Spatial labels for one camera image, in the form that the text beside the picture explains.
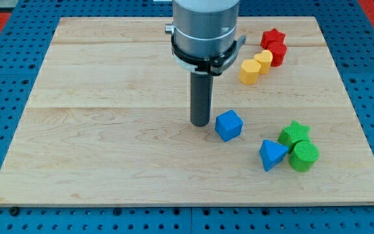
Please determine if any wooden board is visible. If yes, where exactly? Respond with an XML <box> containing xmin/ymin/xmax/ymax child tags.
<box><xmin>0</xmin><ymin>17</ymin><xmax>374</xmax><ymax>207</ymax></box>

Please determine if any yellow heart block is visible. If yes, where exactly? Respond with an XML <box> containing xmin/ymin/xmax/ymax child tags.
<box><xmin>254</xmin><ymin>50</ymin><xmax>273</xmax><ymax>75</ymax></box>

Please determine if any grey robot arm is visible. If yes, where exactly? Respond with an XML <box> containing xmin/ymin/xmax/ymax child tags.
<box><xmin>165</xmin><ymin>0</ymin><xmax>246</xmax><ymax>127</ymax></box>

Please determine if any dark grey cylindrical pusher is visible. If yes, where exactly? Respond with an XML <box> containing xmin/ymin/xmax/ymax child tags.
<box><xmin>190</xmin><ymin>73</ymin><xmax>213</xmax><ymax>127</ymax></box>

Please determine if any red star block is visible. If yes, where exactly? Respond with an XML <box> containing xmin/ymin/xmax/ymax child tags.
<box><xmin>260</xmin><ymin>28</ymin><xmax>286</xmax><ymax>49</ymax></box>

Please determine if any blue triangle block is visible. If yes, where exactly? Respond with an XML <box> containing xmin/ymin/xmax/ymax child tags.
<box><xmin>259</xmin><ymin>139</ymin><xmax>289</xmax><ymax>172</ymax></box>

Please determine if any red cylinder block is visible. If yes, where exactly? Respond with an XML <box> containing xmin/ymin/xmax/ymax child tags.
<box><xmin>268</xmin><ymin>42</ymin><xmax>287</xmax><ymax>67</ymax></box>

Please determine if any yellow hexagon block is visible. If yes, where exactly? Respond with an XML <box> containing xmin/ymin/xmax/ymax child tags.
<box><xmin>239</xmin><ymin>59</ymin><xmax>261</xmax><ymax>85</ymax></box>

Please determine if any blue cube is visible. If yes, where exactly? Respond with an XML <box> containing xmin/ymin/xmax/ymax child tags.
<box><xmin>215</xmin><ymin>110</ymin><xmax>243</xmax><ymax>142</ymax></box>

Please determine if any green star block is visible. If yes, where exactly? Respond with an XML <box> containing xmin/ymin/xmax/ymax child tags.
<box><xmin>278</xmin><ymin>120</ymin><xmax>310</xmax><ymax>153</ymax></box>

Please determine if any green cylinder block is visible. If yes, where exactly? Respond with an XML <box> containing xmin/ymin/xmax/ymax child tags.
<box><xmin>289</xmin><ymin>141</ymin><xmax>319</xmax><ymax>172</ymax></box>

